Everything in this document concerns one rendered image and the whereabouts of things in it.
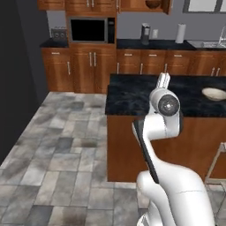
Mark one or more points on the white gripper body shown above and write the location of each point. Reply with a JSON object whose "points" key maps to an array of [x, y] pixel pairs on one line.
{"points": [[163, 81]]}

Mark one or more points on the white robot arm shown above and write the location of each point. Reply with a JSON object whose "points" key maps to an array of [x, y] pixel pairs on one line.
{"points": [[173, 182]]}

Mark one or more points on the dark-topped wooden island counter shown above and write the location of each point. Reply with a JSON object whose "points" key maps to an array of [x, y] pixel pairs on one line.
{"points": [[129, 94]]}

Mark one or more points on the white bowl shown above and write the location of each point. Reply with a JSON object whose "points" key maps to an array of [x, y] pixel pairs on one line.
{"points": [[214, 93]]}

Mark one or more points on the brown bowl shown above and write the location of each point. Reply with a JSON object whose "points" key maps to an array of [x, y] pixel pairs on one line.
{"points": [[153, 3]]}

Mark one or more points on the white paper towel roll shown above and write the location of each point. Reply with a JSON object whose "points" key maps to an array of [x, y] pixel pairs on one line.
{"points": [[180, 33]]}

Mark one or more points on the grey coffee machine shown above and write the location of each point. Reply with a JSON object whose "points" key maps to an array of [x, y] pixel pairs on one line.
{"points": [[145, 33]]}

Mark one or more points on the steel sink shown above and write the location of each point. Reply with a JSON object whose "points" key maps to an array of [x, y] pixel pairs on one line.
{"points": [[207, 44]]}

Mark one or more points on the silver tap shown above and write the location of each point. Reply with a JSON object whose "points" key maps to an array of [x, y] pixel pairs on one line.
{"points": [[223, 36]]}

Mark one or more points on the wooden base cupboards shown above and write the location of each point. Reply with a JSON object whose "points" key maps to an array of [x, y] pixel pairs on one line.
{"points": [[88, 67]]}

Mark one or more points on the window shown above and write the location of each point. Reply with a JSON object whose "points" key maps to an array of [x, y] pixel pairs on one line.
{"points": [[203, 5]]}

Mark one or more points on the black and silver microwave oven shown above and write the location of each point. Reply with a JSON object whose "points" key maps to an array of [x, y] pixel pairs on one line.
{"points": [[88, 30]]}

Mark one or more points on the grey metal stool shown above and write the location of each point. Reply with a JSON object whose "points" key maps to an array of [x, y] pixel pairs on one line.
{"points": [[216, 173]]}

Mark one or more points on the silver toaster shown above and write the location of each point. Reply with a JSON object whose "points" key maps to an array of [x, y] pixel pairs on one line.
{"points": [[58, 34]]}

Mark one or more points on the white wall socket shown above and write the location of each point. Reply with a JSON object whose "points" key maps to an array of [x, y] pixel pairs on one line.
{"points": [[155, 33]]}

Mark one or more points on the wooden wall cupboards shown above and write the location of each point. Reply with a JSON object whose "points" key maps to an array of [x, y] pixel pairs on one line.
{"points": [[76, 4]]}

